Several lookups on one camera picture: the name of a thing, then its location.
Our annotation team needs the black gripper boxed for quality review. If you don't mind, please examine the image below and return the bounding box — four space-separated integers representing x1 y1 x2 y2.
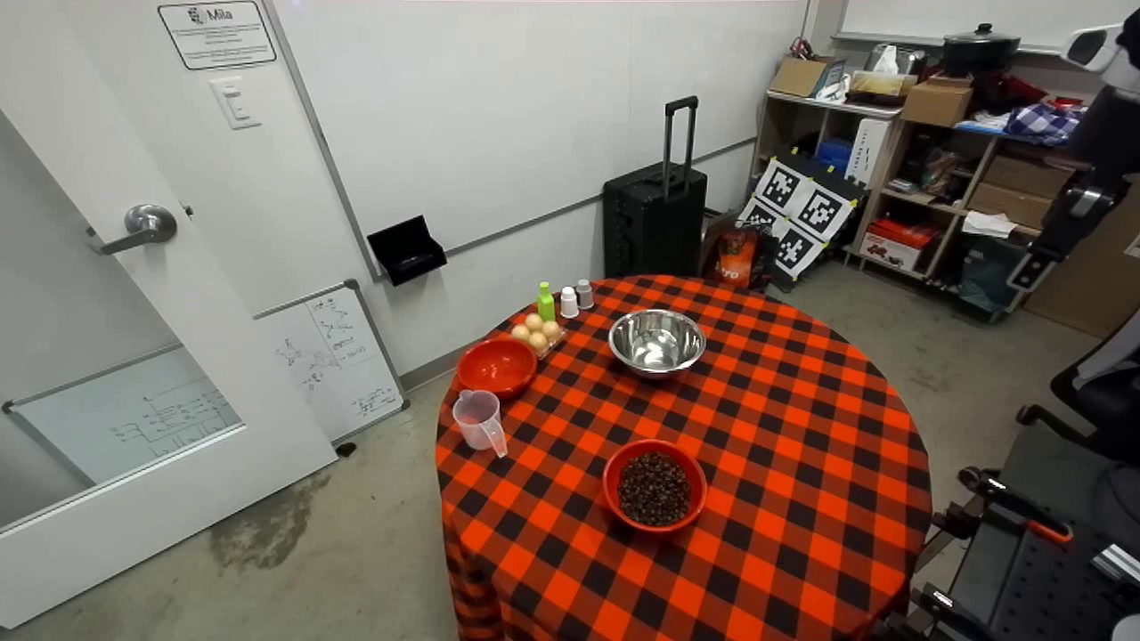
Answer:
1005 166 1126 295

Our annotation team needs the red plastic bowl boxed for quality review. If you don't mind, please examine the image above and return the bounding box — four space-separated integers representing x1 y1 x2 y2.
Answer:
452 333 541 402
599 439 712 542

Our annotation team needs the silver metal bowl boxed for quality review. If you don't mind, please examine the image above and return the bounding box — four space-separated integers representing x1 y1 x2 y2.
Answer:
606 307 710 380

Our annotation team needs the wide brown cardboard box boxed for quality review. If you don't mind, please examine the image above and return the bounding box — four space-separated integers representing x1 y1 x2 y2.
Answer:
970 150 1081 230

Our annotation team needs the large flat cardboard sheet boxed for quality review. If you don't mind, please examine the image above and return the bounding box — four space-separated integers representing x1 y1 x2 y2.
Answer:
1021 192 1140 343

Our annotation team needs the blue plaid cloth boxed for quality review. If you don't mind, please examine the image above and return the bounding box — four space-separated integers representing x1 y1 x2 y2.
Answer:
996 92 1090 150

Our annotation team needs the dark green bag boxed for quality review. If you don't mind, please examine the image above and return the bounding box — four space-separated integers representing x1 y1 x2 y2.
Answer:
950 237 1024 319

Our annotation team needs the black office chair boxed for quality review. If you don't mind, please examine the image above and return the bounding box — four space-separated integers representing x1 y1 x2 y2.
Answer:
1015 308 1140 478

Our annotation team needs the red white box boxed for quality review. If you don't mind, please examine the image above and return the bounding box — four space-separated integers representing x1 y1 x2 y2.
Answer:
859 216 945 277

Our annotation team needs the black cooking pot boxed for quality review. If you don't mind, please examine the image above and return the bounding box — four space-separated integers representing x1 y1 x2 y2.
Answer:
939 22 1024 82

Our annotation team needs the white printed box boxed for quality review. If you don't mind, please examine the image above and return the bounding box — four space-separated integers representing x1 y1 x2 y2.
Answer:
844 114 898 188

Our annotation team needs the blue storage bin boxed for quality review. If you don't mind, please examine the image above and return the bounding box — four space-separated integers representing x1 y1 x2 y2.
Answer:
811 135 859 181

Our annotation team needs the fiducial marker board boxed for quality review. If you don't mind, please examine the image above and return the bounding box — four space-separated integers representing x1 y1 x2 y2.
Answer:
732 154 870 285

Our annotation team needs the wooden shelf unit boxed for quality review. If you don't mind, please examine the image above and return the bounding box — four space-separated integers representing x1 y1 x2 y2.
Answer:
760 85 1126 319

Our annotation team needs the orange black toy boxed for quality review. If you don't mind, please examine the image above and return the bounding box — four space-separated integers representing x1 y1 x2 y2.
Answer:
703 216 769 292

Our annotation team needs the black perforated robot table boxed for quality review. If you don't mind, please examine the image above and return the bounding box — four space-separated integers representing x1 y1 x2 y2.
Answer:
870 420 1140 641

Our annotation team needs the orange black plaid tablecloth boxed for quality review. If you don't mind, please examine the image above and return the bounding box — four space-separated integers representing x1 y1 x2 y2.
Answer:
429 269 938 641

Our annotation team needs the black rolling suitcase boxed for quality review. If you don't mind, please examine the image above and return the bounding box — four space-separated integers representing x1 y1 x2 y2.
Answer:
599 92 712 285

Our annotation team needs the clear plastic measuring cup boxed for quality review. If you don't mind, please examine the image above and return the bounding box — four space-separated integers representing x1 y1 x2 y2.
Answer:
448 384 511 463

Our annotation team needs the small leaning whiteboard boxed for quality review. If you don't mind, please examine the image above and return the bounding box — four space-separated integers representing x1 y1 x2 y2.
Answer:
254 277 409 446

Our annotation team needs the white door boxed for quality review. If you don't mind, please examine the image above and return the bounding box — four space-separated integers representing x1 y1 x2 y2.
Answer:
0 0 343 634

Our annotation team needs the black clamp orange handle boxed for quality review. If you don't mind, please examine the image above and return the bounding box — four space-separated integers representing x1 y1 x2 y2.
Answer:
910 579 1010 641
955 463 1079 550

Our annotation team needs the aluminium rail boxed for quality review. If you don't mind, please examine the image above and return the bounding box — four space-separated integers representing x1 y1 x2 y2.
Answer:
1086 536 1140 587

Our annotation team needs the large wall whiteboard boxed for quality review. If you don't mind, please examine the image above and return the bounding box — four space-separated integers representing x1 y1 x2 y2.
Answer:
261 0 833 287

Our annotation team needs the black wall holder box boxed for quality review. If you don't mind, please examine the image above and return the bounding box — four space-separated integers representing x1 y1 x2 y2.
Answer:
362 213 452 287

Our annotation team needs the white light switch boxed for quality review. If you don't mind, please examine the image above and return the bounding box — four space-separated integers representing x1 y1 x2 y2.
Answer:
209 73 262 135

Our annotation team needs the white wall sign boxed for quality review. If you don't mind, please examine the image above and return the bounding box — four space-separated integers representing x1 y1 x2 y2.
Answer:
153 0 280 73

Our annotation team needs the silver door lever handle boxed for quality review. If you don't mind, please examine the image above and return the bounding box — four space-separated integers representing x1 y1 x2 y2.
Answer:
85 199 182 260

